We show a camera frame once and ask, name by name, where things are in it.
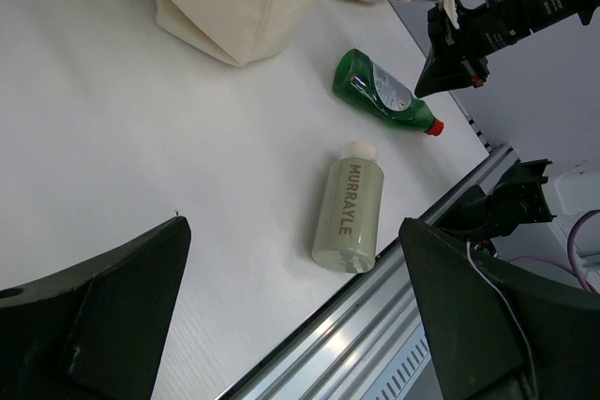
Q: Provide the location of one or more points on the green dish soap bottle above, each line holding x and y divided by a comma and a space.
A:
370, 88

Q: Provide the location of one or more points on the sage green Murrayle bottle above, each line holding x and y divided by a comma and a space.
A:
347, 231

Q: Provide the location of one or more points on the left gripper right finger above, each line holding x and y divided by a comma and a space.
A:
496, 331

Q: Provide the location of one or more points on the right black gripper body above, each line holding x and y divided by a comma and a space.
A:
485, 29

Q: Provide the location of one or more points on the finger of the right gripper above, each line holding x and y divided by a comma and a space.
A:
445, 70

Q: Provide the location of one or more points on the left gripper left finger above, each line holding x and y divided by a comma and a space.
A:
97, 329

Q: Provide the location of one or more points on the white slotted cable duct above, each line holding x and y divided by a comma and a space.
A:
404, 369

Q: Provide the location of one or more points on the aluminium front rail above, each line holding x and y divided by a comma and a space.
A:
337, 349

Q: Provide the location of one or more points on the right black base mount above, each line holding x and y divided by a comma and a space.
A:
515, 200

